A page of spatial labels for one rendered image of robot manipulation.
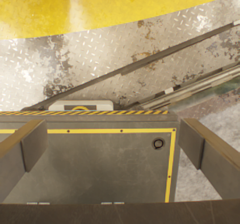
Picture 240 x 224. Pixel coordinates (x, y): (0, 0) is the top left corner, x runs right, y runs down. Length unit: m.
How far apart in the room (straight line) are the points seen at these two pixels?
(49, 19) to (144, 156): 0.68
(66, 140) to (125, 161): 0.20
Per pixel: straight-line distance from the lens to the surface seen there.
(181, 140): 0.16
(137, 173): 0.60
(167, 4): 0.86
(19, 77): 0.92
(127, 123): 0.51
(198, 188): 1.18
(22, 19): 0.91
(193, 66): 0.88
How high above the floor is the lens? 0.80
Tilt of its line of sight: 75 degrees down
